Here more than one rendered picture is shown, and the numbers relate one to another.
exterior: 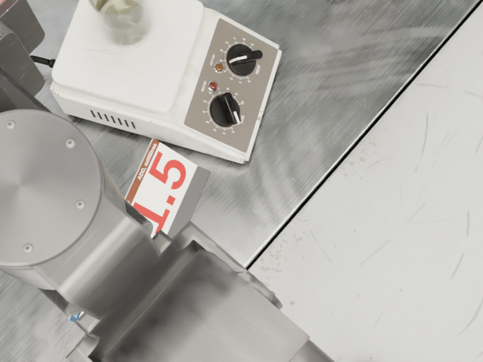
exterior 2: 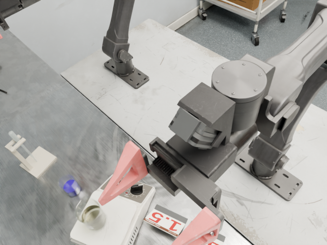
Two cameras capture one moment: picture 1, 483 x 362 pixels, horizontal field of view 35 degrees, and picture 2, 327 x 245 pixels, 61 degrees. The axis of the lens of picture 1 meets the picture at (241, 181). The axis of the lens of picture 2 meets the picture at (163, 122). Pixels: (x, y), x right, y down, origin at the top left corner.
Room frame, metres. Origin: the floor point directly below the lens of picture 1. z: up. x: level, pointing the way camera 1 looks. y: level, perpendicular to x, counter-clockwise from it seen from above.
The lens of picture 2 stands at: (0.11, 0.29, 1.61)
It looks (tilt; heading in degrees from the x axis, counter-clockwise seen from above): 53 degrees down; 282
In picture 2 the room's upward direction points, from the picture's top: 9 degrees counter-clockwise
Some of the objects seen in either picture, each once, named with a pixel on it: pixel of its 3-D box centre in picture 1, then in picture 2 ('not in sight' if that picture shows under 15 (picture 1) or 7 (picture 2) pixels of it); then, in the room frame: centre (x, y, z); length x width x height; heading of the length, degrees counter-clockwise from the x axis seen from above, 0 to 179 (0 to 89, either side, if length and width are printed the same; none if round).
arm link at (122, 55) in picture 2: not in sight; (118, 52); (0.39, -0.47, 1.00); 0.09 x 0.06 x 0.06; 139
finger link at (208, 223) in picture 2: not in sight; (177, 224); (0.13, 0.20, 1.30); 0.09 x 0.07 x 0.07; 49
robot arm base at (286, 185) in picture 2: not in sight; (265, 162); (-0.07, -0.08, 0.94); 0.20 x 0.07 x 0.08; 139
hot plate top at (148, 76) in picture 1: (129, 42); (104, 220); (0.32, 0.11, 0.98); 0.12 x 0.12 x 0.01; 73
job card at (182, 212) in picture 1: (164, 195); (166, 219); (0.19, 0.08, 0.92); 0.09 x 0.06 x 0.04; 158
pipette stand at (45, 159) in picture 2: not in sight; (28, 151); (0.59, -0.08, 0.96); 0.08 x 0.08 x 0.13; 62
